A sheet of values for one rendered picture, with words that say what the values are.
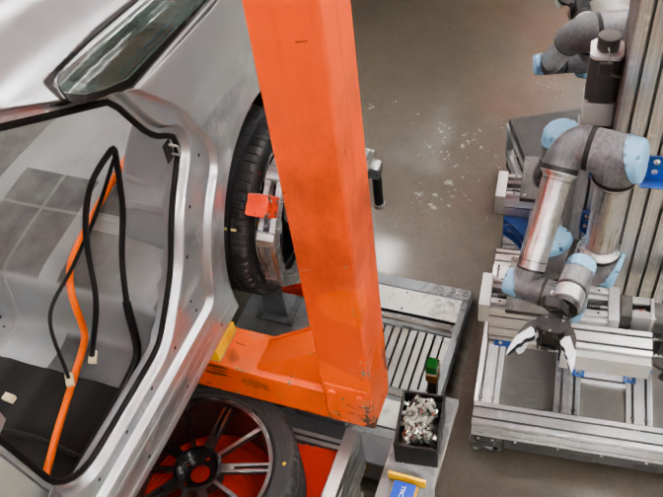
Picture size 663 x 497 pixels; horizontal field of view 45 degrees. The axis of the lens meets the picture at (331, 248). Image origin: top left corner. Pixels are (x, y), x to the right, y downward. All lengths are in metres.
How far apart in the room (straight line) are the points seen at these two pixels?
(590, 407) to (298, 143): 1.73
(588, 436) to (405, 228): 1.42
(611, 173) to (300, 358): 1.05
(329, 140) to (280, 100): 0.13
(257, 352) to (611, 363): 1.10
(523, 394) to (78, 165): 1.80
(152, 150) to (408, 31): 2.93
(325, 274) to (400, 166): 2.21
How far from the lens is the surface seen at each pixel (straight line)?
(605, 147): 2.12
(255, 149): 2.60
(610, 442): 3.02
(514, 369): 3.15
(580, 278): 2.08
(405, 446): 2.57
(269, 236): 2.59
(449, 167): 4.20
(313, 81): 1.63
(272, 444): 2.70
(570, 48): 2.59
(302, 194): 1.86
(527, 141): 3.83
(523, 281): 2.18
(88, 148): 3.02
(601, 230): 2.31
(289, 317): 3.30
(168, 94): 2.12
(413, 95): 4.67
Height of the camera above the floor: 2.82
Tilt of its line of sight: 47 degrees down
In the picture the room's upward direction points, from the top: 9 degrees counter-clockwise
